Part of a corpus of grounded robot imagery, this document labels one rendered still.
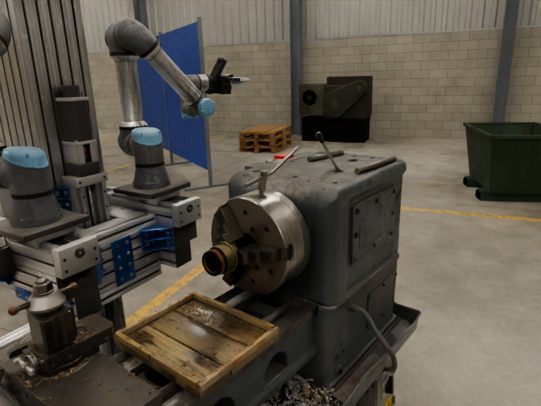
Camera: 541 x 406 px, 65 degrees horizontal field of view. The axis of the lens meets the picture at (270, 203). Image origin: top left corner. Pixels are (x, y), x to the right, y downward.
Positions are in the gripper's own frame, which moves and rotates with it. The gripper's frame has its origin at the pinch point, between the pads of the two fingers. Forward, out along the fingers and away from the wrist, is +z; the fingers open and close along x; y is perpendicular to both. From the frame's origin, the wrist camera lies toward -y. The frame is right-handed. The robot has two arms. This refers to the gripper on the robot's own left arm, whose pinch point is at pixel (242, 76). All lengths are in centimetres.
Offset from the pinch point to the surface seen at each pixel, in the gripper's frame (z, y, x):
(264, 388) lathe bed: -61, 73, 106
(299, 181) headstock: -32, 22, 82
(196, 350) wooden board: -78, 57, 97
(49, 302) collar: -110, 32, 92
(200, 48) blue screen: 179, 13, -367
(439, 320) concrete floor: 116, 150, 70
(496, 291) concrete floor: 183, 149, 75
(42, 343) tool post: -113, 41, 93
